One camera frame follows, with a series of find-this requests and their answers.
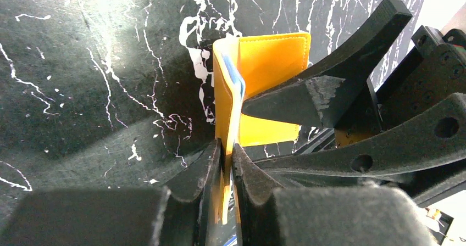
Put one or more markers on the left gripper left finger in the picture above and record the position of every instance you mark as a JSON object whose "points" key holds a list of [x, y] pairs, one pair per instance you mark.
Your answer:
{"points": [[183, 212]]}

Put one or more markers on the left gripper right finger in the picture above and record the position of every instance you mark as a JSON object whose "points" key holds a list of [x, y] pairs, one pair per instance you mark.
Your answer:
{"points": [[270, 214]]}

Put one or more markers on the orange card holder wallet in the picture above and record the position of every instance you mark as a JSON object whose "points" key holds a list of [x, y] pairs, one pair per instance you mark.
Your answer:
{"points": [[244, 67]]}

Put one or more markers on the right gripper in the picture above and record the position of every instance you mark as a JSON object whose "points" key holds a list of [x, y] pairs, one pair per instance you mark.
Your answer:
{"points": [[410, 131]]}

